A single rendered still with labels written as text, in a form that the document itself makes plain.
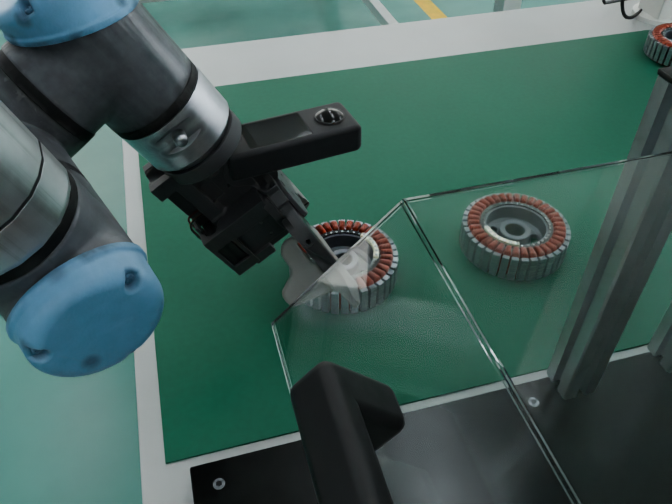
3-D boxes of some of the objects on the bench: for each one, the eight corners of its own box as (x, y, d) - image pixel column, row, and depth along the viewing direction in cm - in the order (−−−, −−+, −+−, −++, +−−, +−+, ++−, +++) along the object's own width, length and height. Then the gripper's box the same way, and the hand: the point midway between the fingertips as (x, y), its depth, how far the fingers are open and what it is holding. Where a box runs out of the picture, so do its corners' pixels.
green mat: (165, 464, 51) (165, 463, 50) (133, 98, 94) (133, 97, 94) (1036, 250, 69) (1038, 249, 69) (675, 27, 112) (675, 26, 112)
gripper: (124, 116, 56) (250, 233, 70) (169, 257, 43) (313, 366, 57) (200, 55, 55) (312, 187, 70) (269, 180, 42) (390, 311, 56)
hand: (336, 251), depth 63 cm, fingers open, 14 cm apart
